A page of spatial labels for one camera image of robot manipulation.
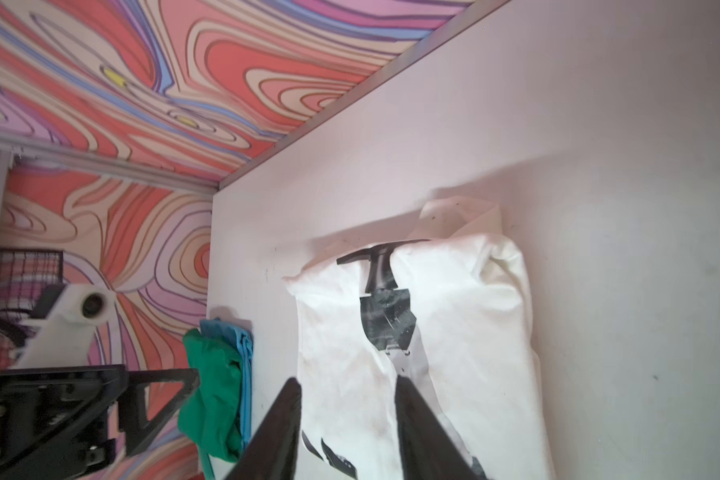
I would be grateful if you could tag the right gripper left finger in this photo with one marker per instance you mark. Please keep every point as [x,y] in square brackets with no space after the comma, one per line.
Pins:
[273,451]

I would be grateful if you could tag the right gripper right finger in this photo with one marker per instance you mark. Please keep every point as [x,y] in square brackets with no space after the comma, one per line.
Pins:
[426,451]

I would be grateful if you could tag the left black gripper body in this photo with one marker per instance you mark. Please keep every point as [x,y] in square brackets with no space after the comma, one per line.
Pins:
[54,422]

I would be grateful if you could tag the white t shirt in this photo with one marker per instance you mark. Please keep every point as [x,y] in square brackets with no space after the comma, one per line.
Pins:
[449,307]

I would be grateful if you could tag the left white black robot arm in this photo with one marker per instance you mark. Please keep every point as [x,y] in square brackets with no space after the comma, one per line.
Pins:
[67,318]

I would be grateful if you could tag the folded green t shirt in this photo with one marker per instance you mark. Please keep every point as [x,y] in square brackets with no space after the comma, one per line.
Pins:
[193,419]

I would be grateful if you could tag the folded blue t shirt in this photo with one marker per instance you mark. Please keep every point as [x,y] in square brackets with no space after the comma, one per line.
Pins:
[243,360]

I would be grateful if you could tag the left black wire basket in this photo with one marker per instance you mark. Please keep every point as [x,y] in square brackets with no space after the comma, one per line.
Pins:
[24,275]

